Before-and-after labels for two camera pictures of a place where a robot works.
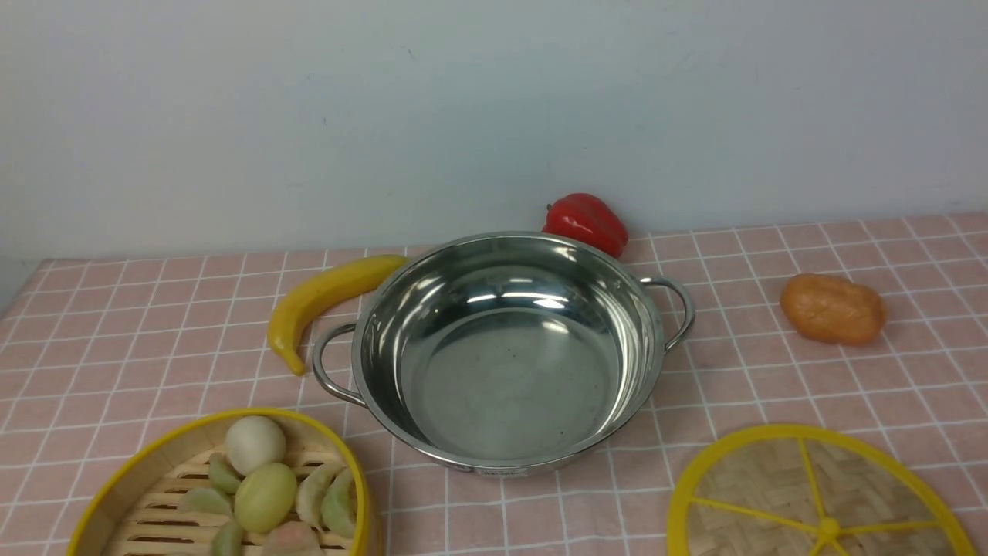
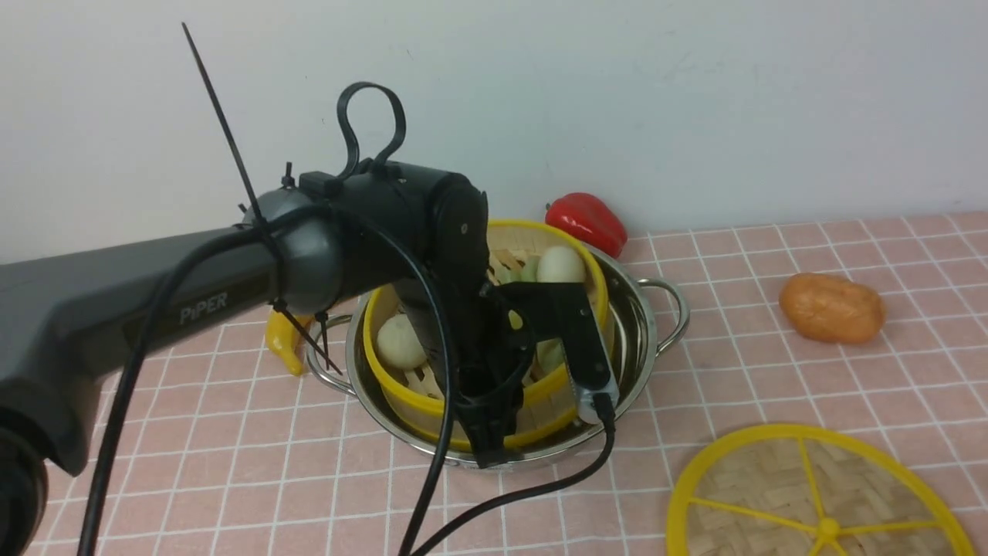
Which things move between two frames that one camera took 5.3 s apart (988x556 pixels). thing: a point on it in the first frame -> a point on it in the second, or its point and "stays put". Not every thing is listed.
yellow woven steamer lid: [803, 489] stays put
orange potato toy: [832, 309] stays put
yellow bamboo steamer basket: [226, 482] -> [512, 252]
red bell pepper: [587, 218] stays put
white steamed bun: [253, 442] -> [560, 265]
